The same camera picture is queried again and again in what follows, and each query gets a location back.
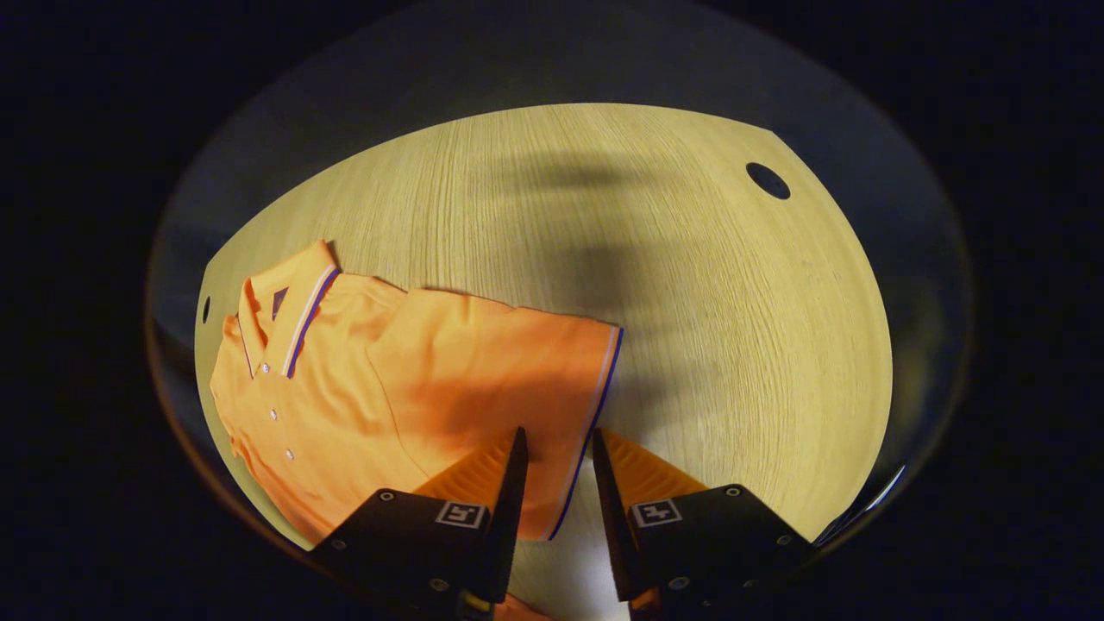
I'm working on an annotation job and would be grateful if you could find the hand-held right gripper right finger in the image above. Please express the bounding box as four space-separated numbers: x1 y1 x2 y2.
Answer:
592 427 816 621

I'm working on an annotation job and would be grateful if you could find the orange T-shirt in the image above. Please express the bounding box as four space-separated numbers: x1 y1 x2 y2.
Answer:
210 240 624 621

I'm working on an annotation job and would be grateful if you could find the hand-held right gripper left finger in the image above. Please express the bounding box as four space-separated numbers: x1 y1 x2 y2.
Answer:
310 426 530 621

